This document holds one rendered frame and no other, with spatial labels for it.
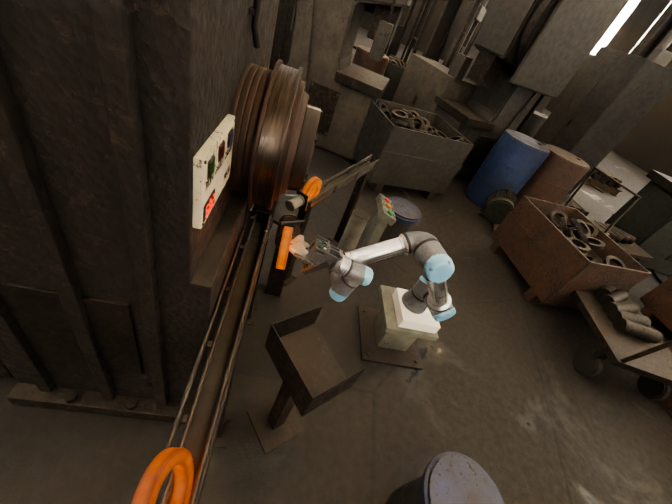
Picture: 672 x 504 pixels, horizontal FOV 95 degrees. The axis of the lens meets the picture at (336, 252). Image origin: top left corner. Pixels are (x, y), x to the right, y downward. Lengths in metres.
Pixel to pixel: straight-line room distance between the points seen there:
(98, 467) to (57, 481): 0.12
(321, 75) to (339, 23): 0.49
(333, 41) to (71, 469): 3.64
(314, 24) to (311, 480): 3.67
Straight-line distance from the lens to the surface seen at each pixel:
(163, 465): 0.85
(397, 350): 2.07
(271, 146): 0.92
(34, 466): 1.73
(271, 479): 1.62
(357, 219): 2.01
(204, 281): 0.92
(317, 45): 3.80
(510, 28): 4.52
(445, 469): 1.42
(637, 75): 5.65
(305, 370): 1.12
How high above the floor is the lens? 1.57
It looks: 39 degrees down
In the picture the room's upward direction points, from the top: 23 degrees clockwise
